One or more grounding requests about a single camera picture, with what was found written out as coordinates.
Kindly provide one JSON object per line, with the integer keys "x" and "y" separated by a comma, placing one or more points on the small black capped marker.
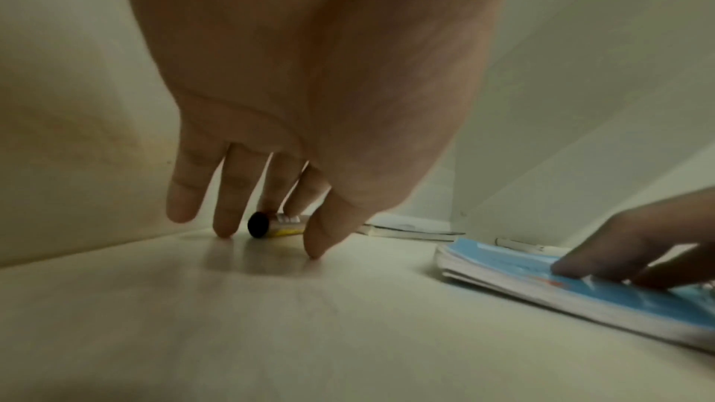
{"x": 268, "y": 224}

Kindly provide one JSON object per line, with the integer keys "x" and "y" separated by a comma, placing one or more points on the beige paperback book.
{"x": 413, "y": 231}

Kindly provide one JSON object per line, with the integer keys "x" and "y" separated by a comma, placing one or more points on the person's left hand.
{"x": 324, "y": 60}

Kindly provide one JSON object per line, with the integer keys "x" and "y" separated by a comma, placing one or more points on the person's right hand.
{"x": 642, "y": 241}

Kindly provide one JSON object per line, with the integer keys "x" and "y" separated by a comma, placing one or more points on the light blue spiral notebook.
{"x": 503, "y": 265}

